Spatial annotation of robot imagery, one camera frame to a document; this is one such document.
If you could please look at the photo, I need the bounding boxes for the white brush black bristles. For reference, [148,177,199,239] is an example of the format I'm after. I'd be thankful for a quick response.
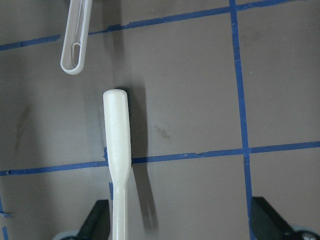
[103,89,132,240]

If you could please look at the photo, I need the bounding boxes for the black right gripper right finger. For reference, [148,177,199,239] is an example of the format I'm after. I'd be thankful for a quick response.
[250,196,296,240]

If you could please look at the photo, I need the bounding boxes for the white plastic dustpan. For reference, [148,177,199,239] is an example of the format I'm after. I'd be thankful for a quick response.
[60,0,92,75]

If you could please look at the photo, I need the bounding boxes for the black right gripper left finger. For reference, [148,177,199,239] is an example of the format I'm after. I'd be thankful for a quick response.
[77,199,111,240]

